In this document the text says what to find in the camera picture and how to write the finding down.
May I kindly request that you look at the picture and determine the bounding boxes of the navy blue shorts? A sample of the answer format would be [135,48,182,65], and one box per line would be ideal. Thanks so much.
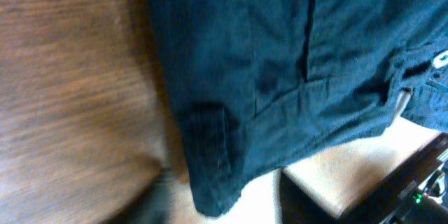
[149,0,447,217]

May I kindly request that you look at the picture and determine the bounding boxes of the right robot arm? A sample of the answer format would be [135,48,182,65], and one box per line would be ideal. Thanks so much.
[337,133,447,224]

